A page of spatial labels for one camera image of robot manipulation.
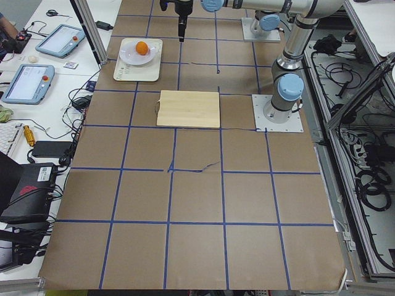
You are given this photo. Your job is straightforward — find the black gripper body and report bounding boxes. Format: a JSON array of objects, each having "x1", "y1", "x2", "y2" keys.
[{"x1": 159, "y1": 0, "x2": 193, "y2": 15}]

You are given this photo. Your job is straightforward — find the orange fruit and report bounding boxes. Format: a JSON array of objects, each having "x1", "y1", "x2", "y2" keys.
[{"x1": 135, "y1": 41, "x2": 149, "y2": 56}]

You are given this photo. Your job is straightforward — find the white round plate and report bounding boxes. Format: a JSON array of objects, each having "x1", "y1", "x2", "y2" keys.
[{"x1": 119, "y1": 41, "x2": 157, "y2": 65}]

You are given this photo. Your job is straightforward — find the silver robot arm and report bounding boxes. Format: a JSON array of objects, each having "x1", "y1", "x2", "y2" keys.
[{"x1": 159, "y1": 0, "x2": 343, "y2": 108}]

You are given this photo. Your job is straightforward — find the cream bear tray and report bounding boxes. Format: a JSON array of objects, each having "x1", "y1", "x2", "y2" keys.
[{"x1": 113, "y1": 38, "x2": 163, "y2": 82}]

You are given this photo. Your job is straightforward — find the black power adapter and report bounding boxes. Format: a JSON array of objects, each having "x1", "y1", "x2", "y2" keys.
[{"x1": 95, "y1": 20, "x2": 114, "y2": 31}]

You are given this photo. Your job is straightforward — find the wooden cutting board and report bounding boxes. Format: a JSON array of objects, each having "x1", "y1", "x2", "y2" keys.
[{"x1": 157, "y1": 90, "x2": 220, "y2": 128}]

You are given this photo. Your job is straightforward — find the small printed card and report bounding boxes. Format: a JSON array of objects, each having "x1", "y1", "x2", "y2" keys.
[{"x1": 64, "y1": 62, "x2": 78, "y2": 70}]

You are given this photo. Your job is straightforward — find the far blue teach pendant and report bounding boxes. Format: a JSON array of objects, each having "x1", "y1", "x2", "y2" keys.
[{"x1": 35, "y1": 24, "x2": 85, "y2": 58}]

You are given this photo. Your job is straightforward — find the blue teach pendant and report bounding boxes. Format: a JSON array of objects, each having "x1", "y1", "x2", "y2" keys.
[
  {"x1": 1, "y1": 64, "x2": 55, "y2": 105},
  {"x1": 35, "y1": 24, "x2": 85, "y2": 58}
]

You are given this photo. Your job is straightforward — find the black scissors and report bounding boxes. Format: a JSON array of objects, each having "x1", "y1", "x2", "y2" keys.
[{"x1": 46, "y1": 9, "x2": 72, "y2": 18}]

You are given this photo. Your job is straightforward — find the near blue teach pendant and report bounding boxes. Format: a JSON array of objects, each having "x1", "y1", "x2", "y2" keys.
[{"x1": 1, "y1": 64, "x2": 55, "y2": 105}]

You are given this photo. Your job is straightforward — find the seated person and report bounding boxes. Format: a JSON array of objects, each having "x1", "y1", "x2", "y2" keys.
[{"x1": 0, "y1": 13, "x2": 19, "y2": 42}]

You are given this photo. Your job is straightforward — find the black power brick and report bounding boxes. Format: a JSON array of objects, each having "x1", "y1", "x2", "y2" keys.
[{"x1": 31, "y1": 141, "x2": 72, "y2": 158}]

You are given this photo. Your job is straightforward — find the gold cylindrical tool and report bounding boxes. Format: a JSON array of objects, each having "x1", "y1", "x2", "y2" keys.
[{"x1": 23, "y1": 125, "x2": 36, "y2": 147}]

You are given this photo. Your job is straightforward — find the white keyboard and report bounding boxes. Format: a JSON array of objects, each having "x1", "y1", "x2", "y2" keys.
[{"x1": 0, "y1": 122, "x2": 23, "y2": 157}]

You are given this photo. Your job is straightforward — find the black computer box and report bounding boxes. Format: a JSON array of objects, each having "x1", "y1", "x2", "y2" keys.
[{"x1": 1, "y1": 161, "x2": 57, "y2": 224}]

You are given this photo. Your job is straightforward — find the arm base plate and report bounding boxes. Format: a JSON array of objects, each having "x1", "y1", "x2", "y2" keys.
[
  {"x1": 241, "y1": 17, "x2": 281, "y2": 43},
  {"x1": 252, "y1": 94, "x2": 304, "y2": 133}
]

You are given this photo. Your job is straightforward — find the aluminium frame post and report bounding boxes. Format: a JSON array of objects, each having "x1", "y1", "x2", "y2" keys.
[{"x1": 70, "y1": 0, "x2": 108, "y2": 65}]

